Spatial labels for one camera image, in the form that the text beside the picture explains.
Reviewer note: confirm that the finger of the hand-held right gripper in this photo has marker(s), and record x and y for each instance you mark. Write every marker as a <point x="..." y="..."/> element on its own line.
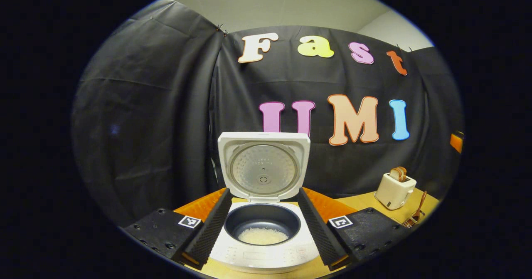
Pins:
<point x="457" y="142"/>

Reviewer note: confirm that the black backdrop cloth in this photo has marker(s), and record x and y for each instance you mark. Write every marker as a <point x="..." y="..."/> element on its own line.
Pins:
<point x="158" y="112"/>

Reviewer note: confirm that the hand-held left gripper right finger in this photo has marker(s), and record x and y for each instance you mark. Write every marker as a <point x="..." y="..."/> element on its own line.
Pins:
<point x="318" y="233"/>

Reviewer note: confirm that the small black backdrop clip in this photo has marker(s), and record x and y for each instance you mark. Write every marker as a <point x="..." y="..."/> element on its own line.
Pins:
<point x="221" y="29"/>

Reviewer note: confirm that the brown wooden spoon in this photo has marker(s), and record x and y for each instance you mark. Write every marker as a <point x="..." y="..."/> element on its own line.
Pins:
<point x="420" y="206"/>

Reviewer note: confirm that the white rice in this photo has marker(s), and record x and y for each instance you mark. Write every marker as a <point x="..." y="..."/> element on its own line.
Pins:
<point x="262" y="236"/>

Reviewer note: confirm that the brown toast slice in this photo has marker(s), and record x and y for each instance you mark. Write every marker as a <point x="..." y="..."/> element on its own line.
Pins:
<point x="395" y="174"/>
<point x="403" y="172"/>

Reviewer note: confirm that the cream toaster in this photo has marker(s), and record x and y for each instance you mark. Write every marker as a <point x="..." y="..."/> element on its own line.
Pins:
<point x="392" y="193"/>

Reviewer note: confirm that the clear chopstick holder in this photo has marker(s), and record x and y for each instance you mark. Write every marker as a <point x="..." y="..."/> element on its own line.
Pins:
<point x="413" y="220"/>

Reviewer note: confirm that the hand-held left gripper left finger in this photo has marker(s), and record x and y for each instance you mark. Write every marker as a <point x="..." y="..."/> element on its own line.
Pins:
<point x="210" y="231"/>

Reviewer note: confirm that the white rice cooker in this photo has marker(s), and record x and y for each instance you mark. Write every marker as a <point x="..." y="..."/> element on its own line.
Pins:
<point x="264" y="171"/>

